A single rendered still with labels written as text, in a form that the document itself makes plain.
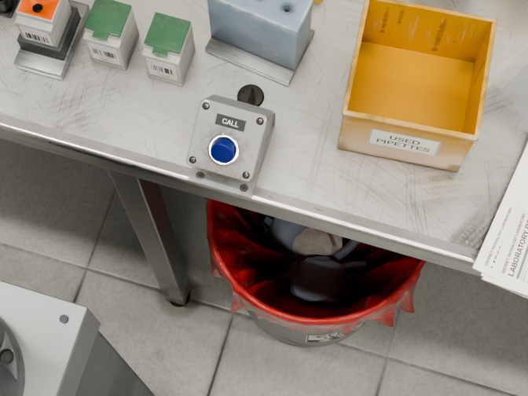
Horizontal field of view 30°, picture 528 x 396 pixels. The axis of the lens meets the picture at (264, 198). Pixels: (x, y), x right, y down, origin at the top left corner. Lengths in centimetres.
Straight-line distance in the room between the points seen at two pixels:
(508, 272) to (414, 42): 26
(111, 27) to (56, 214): 98
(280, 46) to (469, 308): 101
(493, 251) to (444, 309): 91
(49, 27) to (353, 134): 33
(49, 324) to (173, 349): 96
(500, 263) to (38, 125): 51
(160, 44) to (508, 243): 41
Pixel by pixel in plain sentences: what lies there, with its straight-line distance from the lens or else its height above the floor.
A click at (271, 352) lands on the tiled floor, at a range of 188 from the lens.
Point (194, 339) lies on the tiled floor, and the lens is 189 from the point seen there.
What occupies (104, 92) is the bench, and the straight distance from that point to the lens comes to 109.
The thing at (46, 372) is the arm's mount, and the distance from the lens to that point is 93.
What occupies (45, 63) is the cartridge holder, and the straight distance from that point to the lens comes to 110.
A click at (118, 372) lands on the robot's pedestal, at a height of 67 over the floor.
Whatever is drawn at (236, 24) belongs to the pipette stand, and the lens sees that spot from 104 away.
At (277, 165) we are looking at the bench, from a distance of 104.
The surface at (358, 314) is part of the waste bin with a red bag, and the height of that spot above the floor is 44.
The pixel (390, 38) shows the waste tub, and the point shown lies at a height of 90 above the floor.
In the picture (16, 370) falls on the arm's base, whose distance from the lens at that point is 91.
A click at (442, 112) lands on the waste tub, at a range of 107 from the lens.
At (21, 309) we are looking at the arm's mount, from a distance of 95.
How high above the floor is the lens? 185
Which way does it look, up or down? 72 degrees down
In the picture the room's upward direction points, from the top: straight up
